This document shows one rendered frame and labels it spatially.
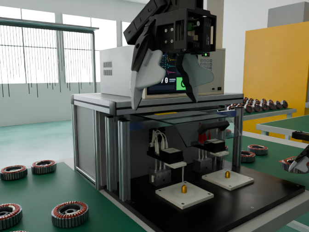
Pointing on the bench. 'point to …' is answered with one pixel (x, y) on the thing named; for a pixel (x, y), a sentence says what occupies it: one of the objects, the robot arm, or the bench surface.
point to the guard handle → (222, 125)
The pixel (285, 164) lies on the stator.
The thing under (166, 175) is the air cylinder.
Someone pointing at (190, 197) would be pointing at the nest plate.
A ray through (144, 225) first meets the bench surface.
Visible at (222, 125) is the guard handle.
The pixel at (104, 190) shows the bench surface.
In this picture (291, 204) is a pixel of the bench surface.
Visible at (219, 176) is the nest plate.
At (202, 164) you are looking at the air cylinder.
